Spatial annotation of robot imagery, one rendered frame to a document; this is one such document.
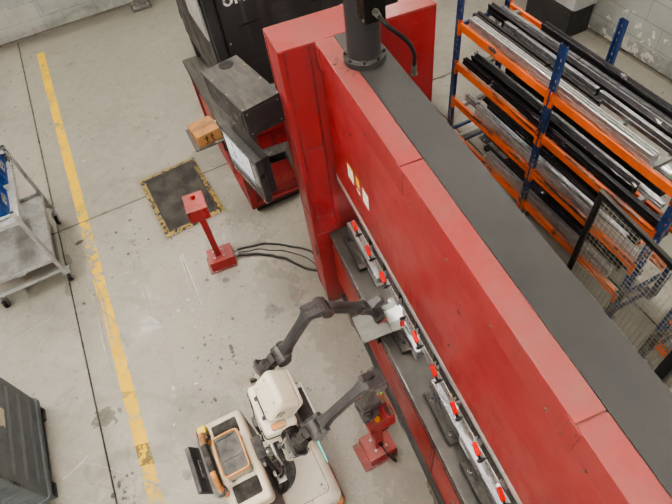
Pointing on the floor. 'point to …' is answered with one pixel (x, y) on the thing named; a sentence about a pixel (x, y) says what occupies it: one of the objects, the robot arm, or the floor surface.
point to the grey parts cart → (26, 233)
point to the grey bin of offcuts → (23, 449)
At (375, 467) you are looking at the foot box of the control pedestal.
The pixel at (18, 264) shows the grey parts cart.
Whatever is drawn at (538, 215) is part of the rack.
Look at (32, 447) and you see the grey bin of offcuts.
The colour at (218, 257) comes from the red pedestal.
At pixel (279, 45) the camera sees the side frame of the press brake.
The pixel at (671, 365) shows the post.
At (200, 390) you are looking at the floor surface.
